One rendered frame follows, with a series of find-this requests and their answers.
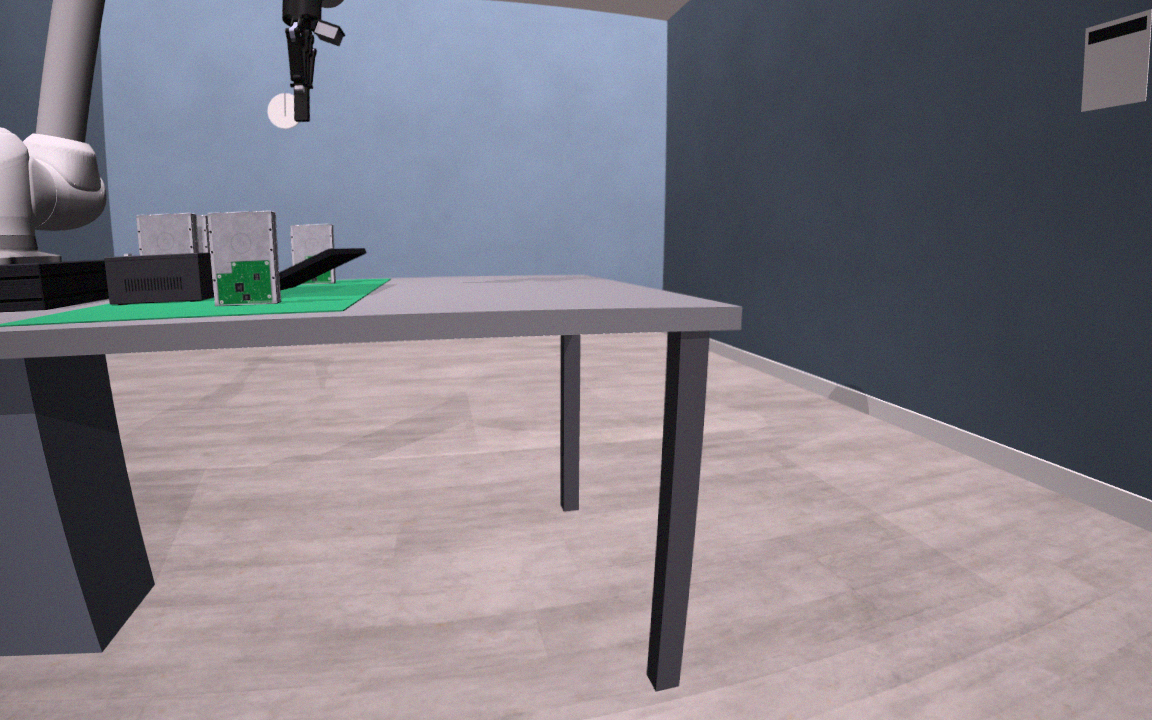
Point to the green flat mat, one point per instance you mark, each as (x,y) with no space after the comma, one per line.
(302,301)

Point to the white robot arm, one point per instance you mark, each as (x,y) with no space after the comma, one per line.
(60,189)

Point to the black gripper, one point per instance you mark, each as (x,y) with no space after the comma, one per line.
(301,12)

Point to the black-framed status screen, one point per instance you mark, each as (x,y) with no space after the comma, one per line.
(308,271)

